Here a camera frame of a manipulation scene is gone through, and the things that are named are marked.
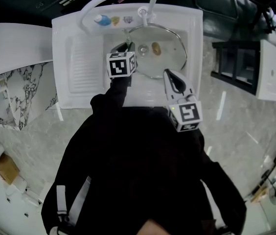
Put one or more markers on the brown cardboard box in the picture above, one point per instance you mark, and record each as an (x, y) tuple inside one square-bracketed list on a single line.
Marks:
[(4, 169)]

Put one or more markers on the black metal rack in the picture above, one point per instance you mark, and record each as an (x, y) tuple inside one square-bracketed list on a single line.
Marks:
[(236, 65)]

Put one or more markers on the marble pattern cabinet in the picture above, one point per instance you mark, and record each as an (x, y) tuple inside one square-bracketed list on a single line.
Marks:
[(28, 92)]

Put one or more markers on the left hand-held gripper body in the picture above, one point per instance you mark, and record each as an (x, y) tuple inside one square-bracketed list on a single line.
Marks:
[(119, 66)]

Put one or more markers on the white curved counter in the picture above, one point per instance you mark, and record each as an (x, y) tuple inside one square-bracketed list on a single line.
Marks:
[(13, 48)]

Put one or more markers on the glass pot lid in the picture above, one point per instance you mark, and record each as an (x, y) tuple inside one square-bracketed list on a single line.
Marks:
[(169, 57)]

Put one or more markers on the grey blue sticker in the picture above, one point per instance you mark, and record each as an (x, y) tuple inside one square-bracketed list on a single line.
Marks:
[(128, 20)]

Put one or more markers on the person's black clothed torso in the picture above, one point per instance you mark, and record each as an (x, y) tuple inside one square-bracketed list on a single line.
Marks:
[(138, 170)]

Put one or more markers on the yellow sticker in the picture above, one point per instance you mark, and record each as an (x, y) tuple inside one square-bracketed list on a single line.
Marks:
[(115, 20)]

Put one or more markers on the white plastic sink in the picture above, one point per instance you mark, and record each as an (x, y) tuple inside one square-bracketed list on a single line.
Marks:
[(84, 65)]

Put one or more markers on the white ceramic basin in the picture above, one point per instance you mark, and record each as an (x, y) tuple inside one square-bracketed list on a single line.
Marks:
[(273, 75)]

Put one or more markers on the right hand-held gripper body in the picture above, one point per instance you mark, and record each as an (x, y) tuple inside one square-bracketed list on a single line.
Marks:
[(188, 114)]

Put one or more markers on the person's right forearm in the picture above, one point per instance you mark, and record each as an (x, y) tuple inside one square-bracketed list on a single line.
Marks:
[(196, 141)]

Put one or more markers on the person's left forearm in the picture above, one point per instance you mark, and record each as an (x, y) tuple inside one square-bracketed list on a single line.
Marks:
[(113, 94)]

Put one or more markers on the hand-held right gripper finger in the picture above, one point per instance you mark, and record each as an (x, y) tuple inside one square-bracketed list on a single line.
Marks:
[(183, 81), (167, 87)]

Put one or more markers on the dark green cabinet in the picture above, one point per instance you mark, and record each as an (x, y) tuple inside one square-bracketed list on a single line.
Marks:
[(216, 1)]

